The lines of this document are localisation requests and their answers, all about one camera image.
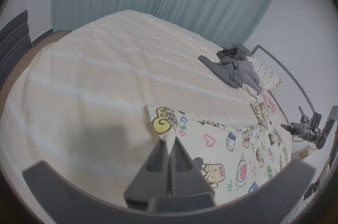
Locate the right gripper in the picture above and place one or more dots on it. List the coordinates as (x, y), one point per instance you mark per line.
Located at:
(299, 130)

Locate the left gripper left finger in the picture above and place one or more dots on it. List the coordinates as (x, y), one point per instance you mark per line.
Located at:
(154, 183)

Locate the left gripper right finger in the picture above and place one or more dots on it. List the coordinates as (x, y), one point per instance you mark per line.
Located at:
(187, 183)

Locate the white printed garment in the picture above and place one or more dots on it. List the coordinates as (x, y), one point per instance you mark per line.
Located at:
(211, 143)

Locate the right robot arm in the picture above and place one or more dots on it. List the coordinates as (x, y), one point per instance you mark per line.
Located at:
(323, 135)

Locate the pile of clothes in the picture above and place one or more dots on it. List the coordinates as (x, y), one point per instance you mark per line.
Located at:
(235, 72)

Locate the white wooden bedside table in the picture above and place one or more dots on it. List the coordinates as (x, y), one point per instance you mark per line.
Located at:
(303, 154)

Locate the pink garment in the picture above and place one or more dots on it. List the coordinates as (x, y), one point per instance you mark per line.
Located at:
(266, 97)

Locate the white printed pillow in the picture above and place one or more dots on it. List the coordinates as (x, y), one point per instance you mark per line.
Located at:
(266, 72)

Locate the grey bedside table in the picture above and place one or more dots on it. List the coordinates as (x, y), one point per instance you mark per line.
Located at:
(243, 49)

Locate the bed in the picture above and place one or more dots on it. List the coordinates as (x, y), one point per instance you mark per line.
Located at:
(105, 72)

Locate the black chest of drawers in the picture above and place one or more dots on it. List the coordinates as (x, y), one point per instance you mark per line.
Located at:
(13, 38)

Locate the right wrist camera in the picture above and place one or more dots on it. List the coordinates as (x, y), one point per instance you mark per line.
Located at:
(304, 119)

